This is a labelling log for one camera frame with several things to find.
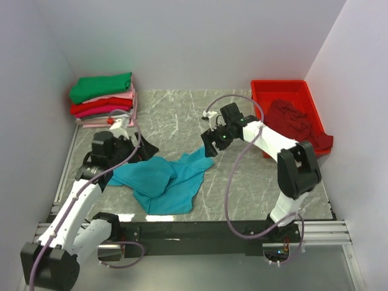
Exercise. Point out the teal t shirt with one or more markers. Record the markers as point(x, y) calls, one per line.
point(163, 187)

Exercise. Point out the grey white folded t shirt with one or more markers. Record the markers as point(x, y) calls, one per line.
point(99, 115)

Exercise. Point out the red folded t shirt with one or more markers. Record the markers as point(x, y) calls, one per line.
point(111, 101)

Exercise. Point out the red plastic bin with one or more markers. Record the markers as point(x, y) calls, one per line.
point(264, 92)

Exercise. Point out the green folded t shirt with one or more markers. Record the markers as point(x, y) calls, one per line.
point(88, 88)

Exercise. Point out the magenta folded t shirt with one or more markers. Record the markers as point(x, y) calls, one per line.
point(101, 109)

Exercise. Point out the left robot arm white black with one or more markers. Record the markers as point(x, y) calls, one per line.
point(54, 260)

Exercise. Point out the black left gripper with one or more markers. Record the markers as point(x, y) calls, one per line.
point(147, 151)

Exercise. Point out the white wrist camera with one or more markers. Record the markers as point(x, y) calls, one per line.
point(209, 115)
point(118, 127)

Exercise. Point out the aluminium frame rail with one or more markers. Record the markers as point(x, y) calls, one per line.
point(313, 233)

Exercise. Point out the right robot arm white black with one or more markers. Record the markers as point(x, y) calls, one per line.
point(298, 171)

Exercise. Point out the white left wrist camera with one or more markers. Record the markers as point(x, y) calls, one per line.
point(118, 127)

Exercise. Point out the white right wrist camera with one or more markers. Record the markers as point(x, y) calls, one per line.
point(209, 115)

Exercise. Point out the dark red t shirt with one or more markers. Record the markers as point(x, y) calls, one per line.
point(288, 121)

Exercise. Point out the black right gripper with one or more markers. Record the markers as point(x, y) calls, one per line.
point(208, 137)

